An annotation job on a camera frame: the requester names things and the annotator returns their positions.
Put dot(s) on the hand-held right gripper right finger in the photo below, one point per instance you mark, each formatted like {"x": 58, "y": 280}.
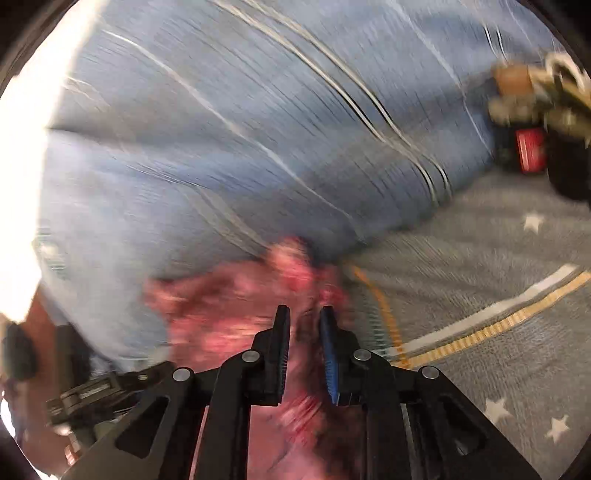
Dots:
{"x": 328, "y": 355}

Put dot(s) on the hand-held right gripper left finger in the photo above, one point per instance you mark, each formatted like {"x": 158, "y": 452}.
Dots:
{"x": 282, "y": 350}

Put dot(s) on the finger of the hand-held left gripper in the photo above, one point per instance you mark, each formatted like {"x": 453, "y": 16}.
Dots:
{"x": 145, "y": 376}

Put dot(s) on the maroon floral garment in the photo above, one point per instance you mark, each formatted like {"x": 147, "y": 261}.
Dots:
{"x": 221, "y": 304}

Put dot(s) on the grey star-patterned blanket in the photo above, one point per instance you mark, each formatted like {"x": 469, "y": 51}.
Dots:
{"x": 485, "y": 286}

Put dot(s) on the blue striped bedsheet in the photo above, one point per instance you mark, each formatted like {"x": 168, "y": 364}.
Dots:
{"x": 231, "y": 138}

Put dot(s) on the red box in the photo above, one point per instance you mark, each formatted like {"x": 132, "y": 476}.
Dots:
{"x": 531, "y": 150}

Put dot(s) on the black object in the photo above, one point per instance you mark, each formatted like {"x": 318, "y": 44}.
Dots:
{"x": 570, "y": 170}

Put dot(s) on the tan plush toy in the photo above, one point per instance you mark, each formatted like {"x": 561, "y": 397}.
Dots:
{"x": 531, "y": 92}

